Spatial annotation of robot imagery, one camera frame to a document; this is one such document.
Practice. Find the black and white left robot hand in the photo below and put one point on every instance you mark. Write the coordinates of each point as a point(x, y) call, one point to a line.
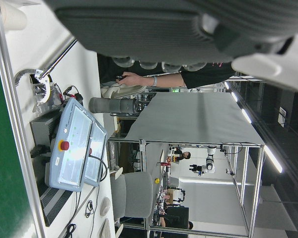
point(144, 29)

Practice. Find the bare human hand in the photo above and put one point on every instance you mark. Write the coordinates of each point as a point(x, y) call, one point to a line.
point(135, 79)

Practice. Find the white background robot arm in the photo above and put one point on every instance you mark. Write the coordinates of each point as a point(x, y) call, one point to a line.
point(209, 163)

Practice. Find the bare human forearm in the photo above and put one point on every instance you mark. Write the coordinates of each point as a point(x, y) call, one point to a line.
point(169, 80)

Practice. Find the grey finned metal box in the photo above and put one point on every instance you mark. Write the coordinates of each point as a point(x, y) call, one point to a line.
point(43, 126)

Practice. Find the black ventilated grille box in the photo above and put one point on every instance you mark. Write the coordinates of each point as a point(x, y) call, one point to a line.
point(53, 203)

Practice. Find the black handheld controller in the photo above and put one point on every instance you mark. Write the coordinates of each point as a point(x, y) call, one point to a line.
point(119, 77)

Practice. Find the white wristband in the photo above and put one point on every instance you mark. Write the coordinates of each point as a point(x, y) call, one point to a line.
point(155, 81)

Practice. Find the red and black clip leads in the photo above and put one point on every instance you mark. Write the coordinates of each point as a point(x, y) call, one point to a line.
point(75, 95)

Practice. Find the person in black shirt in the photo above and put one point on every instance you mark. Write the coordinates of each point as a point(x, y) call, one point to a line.
point(208, 77)

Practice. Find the thin metal rod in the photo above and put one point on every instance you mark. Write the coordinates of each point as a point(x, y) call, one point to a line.
point(59, 58)

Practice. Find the masked person in black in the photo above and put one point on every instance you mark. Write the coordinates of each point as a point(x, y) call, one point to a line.
point(183, 155)

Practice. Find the ceiling strip light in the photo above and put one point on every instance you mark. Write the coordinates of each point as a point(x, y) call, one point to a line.
point(226, 85)
point(273, 160)
point(246, 116)
point(234, 96)

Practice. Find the clear plastic bag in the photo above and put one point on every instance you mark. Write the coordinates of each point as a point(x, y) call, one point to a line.
point(43, 99)

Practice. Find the large light blue teach pendant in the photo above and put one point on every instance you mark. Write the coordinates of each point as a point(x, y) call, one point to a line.
point(69, 148)

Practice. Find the yellow push button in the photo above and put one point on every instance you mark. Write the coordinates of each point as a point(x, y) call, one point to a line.
point(157, 180)

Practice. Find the white tape roll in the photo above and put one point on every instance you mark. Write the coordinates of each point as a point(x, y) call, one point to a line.
point(21, 74)

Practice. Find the grey fabric office chair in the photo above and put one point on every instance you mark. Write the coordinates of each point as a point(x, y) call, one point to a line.
point(136, 196)

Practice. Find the black power adapter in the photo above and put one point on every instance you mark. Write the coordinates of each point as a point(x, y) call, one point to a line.
point(39, 150)

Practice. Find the grey computer mouse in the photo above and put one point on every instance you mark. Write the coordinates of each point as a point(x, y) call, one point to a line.
point(105, 206)

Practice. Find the stack of white paper cups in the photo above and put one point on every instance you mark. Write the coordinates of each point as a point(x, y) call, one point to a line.
point(13, 16)

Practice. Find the grey computer keyboard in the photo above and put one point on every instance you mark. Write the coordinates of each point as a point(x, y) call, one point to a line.
point(104, 229)

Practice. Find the green conveyor belt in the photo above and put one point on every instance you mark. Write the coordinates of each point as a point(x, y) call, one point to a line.
point(2, 173)

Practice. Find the aluminium conveyor side rail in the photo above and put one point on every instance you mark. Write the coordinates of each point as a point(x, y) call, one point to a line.
point(19, 124)

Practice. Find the aluminium profile frame cage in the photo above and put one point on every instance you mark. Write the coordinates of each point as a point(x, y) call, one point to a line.
point(257, 188)

